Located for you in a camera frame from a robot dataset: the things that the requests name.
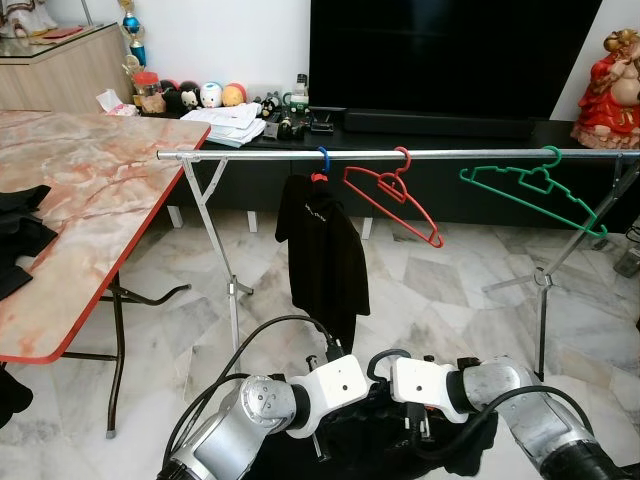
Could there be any black white-faced plush toy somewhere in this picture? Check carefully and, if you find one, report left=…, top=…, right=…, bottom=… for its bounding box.
left=178, top=82, right=201, bottom=111

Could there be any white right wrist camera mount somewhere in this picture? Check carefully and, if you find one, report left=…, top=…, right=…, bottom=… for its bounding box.
left=390, top=355, right=469, bottom=421

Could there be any flat red tray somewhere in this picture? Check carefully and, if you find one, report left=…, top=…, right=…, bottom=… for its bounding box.
left=42, top=27, right=86, bottom=41

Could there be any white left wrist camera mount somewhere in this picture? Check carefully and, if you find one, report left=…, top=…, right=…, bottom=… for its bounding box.
left=283, top=353, right=373, bottom=441

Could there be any black flat screen television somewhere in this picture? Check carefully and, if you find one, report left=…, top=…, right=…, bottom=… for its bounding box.
left=310, top=0, right=604, bottom=121

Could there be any orange round plush toy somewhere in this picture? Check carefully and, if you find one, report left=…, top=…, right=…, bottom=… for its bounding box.
left=221, top=83, right=249, bottom=108

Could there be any gold and blue trophy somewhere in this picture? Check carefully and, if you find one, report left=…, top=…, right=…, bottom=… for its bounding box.
left=118, top=0, right=151, bottom=93

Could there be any red plastic hanger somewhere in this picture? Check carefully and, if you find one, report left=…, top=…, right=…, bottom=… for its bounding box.
left=343, top=148, right=446, bottom=249

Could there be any silver metal clothes rack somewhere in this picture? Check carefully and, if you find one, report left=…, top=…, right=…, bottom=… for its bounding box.
left=157, top=147, right=640, bottom=381

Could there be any black shirt white lettering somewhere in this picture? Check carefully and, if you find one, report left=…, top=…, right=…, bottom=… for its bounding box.
left=276, top=175, right=371, bottom=351

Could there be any light wooden sideboard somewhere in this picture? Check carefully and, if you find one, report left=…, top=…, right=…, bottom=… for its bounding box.
left=0, top=22, right=136, bottom=113

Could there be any black soundbar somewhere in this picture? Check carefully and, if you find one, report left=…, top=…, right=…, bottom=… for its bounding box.
left=343, top=108, right=536, bottom=138

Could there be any marble pattern folding table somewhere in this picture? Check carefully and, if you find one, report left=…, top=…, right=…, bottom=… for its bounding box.
left=0, top=110, right=213, bottom=441

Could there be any pink tissue pack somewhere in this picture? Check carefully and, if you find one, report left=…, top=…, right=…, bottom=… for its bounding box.
left=95, top=88, right=139, bottom=117

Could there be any white round plush toy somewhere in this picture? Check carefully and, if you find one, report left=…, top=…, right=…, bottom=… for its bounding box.
left=198, top=81, right=225, bottom=109

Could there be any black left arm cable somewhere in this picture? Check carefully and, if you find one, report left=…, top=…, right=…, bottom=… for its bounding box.
left=160, top=314, right=346, bottom=471

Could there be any red hanger with blue hook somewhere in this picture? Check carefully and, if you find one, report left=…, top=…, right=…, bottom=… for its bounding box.
left=312, top=147, right=333, bottom=186

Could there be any stack of white papers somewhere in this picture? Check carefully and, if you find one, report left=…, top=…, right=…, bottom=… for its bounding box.
left=180, top=103, right=266, bottom=149

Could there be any green plastic hanger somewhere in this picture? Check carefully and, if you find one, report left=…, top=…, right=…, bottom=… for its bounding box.
left=460, top=146, right=609, bottom=239

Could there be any red laughing Buddha statue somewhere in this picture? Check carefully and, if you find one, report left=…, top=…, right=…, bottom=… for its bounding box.
left=570, top=28, right=640, bottom=149

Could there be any black tape dispenser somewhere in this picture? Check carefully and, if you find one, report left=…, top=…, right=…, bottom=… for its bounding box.
left=278, top=113, right=309, bottom=141

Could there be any black television console cabinet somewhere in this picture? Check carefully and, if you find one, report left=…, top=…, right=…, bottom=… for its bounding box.
left=150, top=115, right=640, bottom=229

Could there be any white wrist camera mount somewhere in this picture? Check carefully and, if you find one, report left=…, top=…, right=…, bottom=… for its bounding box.
left=390, top=355, right=469, bottom=421
left=283, top=353, right=373, bottom=441

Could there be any grey power strip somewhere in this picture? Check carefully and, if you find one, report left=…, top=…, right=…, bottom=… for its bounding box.
left=615, top=248, right=640, bottom=279

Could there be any white robed figurine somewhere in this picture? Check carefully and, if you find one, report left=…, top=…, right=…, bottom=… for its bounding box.
left=0, top=0, right=49, bottom=39

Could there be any plain black garment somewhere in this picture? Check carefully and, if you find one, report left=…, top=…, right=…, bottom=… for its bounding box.
left=285, top=380, right=501, bottom=480

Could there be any black round plush toy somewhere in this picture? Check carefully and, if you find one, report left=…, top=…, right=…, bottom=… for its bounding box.
left=160, top=80, right=183, bottom=113

